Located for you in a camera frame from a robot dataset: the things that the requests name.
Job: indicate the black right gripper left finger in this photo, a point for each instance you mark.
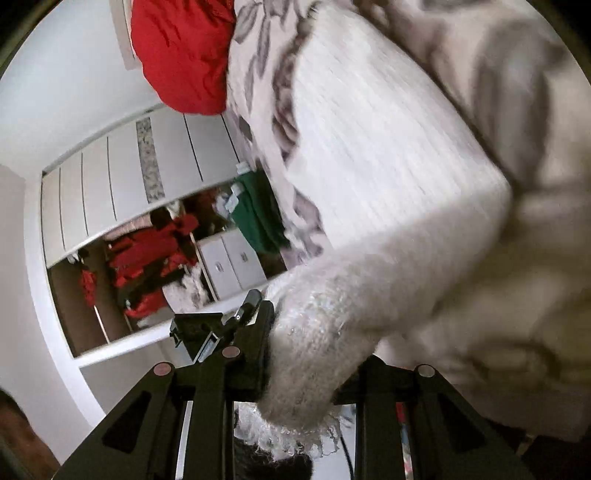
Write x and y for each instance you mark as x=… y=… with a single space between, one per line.
x=179 y=422

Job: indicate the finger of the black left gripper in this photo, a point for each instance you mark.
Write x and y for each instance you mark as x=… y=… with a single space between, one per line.
x=244 y=314

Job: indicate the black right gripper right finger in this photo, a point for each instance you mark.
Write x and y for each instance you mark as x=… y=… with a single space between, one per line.
x=413 y=424

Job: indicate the white fuzzy knit sweater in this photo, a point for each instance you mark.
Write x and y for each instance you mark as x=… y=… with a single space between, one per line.
x=378 y=174

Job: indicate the red hanging clothes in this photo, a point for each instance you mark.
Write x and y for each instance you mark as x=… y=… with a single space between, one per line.
x=140 y=263

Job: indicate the white drawer unit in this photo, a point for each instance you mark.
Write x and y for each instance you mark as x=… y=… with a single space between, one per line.
x=230 y=263

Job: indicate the green striped garment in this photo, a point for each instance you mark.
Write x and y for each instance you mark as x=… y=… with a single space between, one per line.
x=253 y=208

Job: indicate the white wardrobe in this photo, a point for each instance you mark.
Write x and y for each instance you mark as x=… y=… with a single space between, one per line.
x=160 y=159

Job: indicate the floral pink grey bedspread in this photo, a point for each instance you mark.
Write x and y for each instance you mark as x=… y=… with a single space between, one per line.
x=514 y=334

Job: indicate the red pillow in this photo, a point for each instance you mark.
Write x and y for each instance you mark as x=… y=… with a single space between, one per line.
x=183 y=48

